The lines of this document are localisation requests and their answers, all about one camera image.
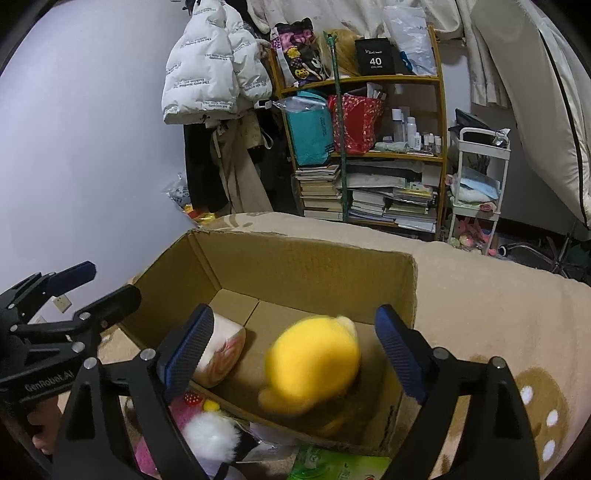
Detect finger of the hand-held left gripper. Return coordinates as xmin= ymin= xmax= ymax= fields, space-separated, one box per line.
xmin=9 ymin=285 xmax=142 ymax=365
xmin=0 ymin=261 xmax=98 ymax=324

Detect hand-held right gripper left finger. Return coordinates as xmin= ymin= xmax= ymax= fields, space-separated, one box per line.
xmin=52 ymin=303 xmax=217 ymax=480

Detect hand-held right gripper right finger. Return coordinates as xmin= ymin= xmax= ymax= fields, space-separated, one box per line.
xmin=374 ymin=304 xmax=541 ymax=480

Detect white pink roll cake plush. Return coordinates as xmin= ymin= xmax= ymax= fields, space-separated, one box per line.
xmin=191 ymin=311 xmax=247 ymax=387

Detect pink plush toy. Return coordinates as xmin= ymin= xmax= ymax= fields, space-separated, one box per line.
xmin=134 ymin=390 xmax=219 ymax=476

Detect yellow plush toy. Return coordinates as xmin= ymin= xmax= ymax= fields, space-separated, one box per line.
xmin=257 ymin=315 xmax=362 ymax=418

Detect white black fluffy keychain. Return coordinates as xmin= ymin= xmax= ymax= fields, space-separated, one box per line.
xmin=180 ymin=410 xmax=260 ymax=480

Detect clear plastic packet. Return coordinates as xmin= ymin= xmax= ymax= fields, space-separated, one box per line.
xmin=242 ymin=418 xmax=298 ymax=463

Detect green snack packet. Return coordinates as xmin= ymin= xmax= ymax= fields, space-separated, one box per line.
xmin=288 ymin=444 xmax=393 ymax=480

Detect brown cardboard box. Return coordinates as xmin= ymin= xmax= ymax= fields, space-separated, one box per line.
xmin=117 ymin=228 xmax=419 ymax=457

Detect person's left hand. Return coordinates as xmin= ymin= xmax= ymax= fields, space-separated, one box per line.
xmin=27 ymin=401 xmax=64 ymax=457

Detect beige brown printed blanket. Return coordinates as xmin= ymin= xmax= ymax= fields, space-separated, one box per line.
xmin=99 ymin=212 xmax=591 ymax=480

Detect clear bag of small things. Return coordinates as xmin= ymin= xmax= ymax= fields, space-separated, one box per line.
xmin=164 ymin=173 xmax=222 ymax=228

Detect pink toys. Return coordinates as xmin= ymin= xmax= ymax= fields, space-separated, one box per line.
xmin=450 ymin=217 xmax=498 ymax=254

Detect pile of books and papers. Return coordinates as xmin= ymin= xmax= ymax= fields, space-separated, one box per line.
xmin=346 ymin=159 xmax=442 ymax=233

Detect chair base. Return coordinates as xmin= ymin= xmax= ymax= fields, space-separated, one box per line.
xmin=499 ymin=239 xmax=583 ymax=278

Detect black coat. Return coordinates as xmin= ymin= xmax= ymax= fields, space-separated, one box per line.
xmin=183 ymin=108 xmax=297 ymax=215

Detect beige coat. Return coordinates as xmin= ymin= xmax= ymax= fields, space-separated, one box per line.
xmin=210 ymin=113 xmax=273 ymax=215

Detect stack of old books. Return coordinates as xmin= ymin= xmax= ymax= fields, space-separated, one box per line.
xmin=294 ymin=164 xmax=345 ymax=221

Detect blue white cloth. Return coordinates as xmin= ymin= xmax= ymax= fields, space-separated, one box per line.
xmin=451 ymin=167 xmax=502 ymax=204

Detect white trolley cart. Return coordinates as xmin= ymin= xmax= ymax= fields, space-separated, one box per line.
xmin=445 ymin=127 xmax=512 ymax=256

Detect group of white cosmetic bottles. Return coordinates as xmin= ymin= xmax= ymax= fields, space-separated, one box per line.
xmin=392 ymin=106 xmax=443 ymax=153

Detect red gift bag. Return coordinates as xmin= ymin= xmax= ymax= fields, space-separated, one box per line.
xmin=328 ymin=92 xmax=385 ymax=155

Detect teal bag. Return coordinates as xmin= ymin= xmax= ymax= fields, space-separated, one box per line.
xmin=285 ymin=91 xmax=336 ymax=167

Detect green pole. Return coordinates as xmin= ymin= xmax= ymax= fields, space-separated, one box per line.
xmin=323 ymin=30 xmax=350 ymax=222

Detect white puffer jacket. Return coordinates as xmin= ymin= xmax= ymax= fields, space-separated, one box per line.
xmin=161 ymin=0 xmax=274 ymax=125

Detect wooden shelf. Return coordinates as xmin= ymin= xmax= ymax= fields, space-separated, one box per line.
xmin=268 ymin=25 xmax=450 ymax=241

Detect white softbox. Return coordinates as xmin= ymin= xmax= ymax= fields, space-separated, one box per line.
xmin=471 ymin=0 xmax=591 ymax=228

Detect black box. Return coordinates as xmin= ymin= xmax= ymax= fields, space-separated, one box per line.
xmin=355 ymin=37 xmax=398 ymax=76

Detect blonde wig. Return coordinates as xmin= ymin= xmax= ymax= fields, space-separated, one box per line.
xmin=315 ymin=28 xmax=370 ymax=79

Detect printed tote bag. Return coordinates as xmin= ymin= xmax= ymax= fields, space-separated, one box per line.
xmin=270 ymin=19 xmax=326 ymax=88

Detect white plastic bag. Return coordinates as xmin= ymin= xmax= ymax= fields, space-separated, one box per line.
xmin=383 ymin=6 xmax=437 ymax=77

